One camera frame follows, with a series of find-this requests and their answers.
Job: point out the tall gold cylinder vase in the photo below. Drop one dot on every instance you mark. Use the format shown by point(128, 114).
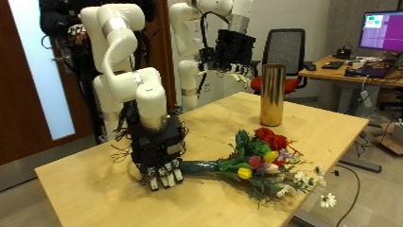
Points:
point(272, 94)

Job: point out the black mesh chair red seat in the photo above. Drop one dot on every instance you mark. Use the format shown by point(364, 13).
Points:
point(285, 47)

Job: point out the black computer mouse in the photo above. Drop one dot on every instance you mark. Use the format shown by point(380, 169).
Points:
point(311, 67)

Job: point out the wooden office desk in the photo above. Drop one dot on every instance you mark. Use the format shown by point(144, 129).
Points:
point(324, 74)

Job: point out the black keyboard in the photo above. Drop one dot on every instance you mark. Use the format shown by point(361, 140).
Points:
point(333, 65)

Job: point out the black desk phone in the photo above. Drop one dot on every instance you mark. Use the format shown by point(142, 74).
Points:
point(344, 53)

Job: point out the open laptop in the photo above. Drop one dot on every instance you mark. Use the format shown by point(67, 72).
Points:
point(376, 72)

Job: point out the white power strip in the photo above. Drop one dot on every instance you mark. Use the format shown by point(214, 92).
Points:
point(367, 99)

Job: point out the computer monitor purple screen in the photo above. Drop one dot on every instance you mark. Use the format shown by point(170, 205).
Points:
point(384, 31)

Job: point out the brown door frosted glass panel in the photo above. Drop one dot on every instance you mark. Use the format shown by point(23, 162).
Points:
point(17, 94)

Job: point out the grey table foot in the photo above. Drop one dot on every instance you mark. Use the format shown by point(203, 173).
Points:
point(361, 165)

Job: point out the cardboard box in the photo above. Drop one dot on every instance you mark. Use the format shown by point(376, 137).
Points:
point(393, 142)

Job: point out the white wall socket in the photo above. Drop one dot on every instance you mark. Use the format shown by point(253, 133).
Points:
point(207, 87)

